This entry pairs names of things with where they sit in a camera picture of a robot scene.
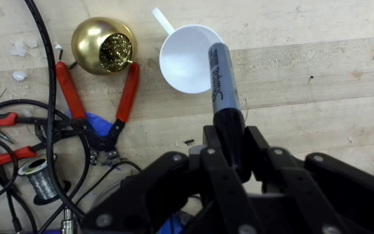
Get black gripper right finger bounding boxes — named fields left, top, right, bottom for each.
left=242, top=125, right=374, bottom=234

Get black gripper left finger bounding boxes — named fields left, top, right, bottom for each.
left=80, top=124, right=266, bottom=234

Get grey black permanent marker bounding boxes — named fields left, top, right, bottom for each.
left=206, top=40, right=251, bottom=183

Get white plastic mug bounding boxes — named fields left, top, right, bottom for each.
left=150, top=7, right=225, bottom=96

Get blue plastic piece by pliers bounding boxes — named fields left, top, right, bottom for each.
left=82, top=111, right=115, bottom=139

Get silver metal connector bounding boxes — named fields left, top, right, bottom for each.
left=59, top=207, right=77, bottom=234

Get gold brass tip cleaner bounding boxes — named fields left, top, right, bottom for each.
left=70, top=16, right=137, bottom=75

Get white crumb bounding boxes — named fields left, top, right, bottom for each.
left=11, top=69, right=28, bottom=83
left=10, top=40, right=28, bottom=59

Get solder wire spool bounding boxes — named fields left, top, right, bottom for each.
left=16, top=156, right=62, bottom=205

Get red-handled pliers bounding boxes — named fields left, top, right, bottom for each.
left=53, top=60, right=141, bottom=153

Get thick black cable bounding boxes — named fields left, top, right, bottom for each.
left=23, top=0, right=88, bottom=221

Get thin black looped cable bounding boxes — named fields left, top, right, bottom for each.
left=0, top=98, right=93, bottom=234

